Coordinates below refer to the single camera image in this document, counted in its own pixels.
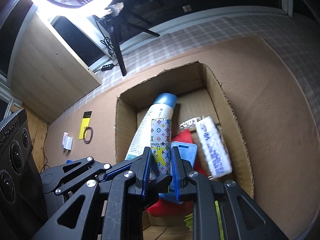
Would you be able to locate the yellow black ruler card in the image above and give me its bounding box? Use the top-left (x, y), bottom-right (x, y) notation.
top-left (78, 111), bottom-right (92, 140)

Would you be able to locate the yellow plastic shuttlecock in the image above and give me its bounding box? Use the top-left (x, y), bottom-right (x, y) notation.
top-left (184, 200), bottom-right (226, 239)

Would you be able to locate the black power cable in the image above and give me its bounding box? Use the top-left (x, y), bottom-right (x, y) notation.
top-left (39, 122), bottom-right (51, 173)

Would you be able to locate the white usb charger plug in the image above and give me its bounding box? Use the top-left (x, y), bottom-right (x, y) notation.
top-left (63, 136), bottom-right (73, 152)

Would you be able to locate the pink lip balm tube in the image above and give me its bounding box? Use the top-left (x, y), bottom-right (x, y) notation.
top-left (62, 132), bottom-right (68, 146)

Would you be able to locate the cardboard box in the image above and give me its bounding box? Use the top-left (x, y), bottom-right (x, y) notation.
top-left (114, 60), bottom-right (255, 240)

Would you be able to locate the wooden headboard panel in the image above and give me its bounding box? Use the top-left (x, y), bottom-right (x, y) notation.
top-left (9, 14), bottom-right (101, 122)

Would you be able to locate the white bottle blue cap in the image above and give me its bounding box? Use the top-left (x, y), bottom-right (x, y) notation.
top-left (124, 93), bottom-right (179, 162)

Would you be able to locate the black cable remote controller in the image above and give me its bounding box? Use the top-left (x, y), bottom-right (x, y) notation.
top-left (101, 63), bottom-right (116, 72)

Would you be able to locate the purple coiled cable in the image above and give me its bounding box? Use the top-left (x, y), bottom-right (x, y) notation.
top-left (83, 126), bottom-right (94, 145)

